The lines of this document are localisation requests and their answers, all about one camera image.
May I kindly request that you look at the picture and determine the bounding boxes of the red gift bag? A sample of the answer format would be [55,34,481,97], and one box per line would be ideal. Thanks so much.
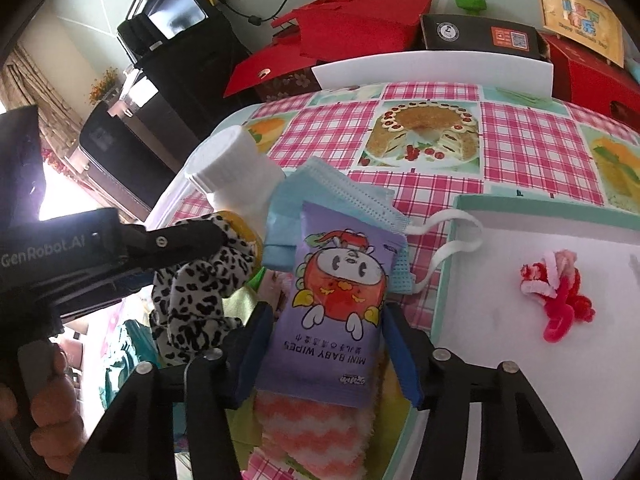
[270,0,433,58]

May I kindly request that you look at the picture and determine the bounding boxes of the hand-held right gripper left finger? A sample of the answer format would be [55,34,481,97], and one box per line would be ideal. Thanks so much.
[75,302,276,480]

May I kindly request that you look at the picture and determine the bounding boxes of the person's left hand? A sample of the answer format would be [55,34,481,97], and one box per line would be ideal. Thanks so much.
[0,350,87,471]

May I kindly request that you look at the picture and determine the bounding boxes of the red pipe cleaner toy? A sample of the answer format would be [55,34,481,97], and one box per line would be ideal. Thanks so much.
[517,250,597,343]

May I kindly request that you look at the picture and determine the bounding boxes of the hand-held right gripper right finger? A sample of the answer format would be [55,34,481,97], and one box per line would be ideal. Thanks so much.
[382,304,591,480]

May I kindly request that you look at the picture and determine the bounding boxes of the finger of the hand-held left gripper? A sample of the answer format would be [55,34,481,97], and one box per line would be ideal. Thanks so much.
[119,220,227,275]
[57,266,158,323]

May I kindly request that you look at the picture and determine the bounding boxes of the glossy black side cabinet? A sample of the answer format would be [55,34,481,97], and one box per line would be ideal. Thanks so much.
[67,102,176,211]

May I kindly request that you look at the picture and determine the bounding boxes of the yellow gift box with handle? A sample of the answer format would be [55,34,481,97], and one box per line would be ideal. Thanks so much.
[534,0,626,68]

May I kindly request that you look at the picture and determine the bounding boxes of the pink white striped fluffy sock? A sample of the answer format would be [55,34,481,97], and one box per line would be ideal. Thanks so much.
[242,387,386,480]

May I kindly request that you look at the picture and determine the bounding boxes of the black monitor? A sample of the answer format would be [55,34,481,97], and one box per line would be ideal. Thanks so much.
[117,0,211,51]

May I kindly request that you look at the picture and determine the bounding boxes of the white tray with teal rim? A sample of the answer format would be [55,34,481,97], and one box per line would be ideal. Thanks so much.
[430,194,640,480]

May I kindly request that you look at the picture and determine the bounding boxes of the orange artificial flowers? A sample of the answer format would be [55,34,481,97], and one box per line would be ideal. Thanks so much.
[89,67,121,106]

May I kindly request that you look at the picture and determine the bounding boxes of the leopard print cloth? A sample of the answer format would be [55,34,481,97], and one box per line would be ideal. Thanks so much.
[150,212,261,367]

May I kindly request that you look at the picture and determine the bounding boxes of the dark red box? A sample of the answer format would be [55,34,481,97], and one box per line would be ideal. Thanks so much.
[540,32,640,136]

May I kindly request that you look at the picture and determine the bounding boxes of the black cardboard box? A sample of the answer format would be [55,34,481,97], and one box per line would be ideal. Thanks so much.
[419,14,551,58]

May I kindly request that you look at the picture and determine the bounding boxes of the floral patterned box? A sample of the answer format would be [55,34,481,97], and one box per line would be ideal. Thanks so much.
[255,70,321,106]

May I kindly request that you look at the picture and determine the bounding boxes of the red flat gift box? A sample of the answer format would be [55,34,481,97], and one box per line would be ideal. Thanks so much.
[222,42,326,98]

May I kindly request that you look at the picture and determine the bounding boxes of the purple wet wipes packet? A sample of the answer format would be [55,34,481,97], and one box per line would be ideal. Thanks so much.
[254,200,407,408]

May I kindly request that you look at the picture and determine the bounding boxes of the pink checkered printed tablecloth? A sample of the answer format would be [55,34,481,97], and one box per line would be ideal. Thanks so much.
[145,82,640,480]

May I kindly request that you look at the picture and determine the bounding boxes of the blue face mask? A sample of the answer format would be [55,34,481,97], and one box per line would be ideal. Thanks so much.
[262,156,483,296]

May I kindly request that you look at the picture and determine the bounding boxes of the white foam board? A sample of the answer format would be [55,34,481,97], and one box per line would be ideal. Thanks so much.
[311,50,555,98]

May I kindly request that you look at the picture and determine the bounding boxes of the white plastic bottle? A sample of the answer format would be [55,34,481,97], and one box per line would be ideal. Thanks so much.
[184,125,286,241]

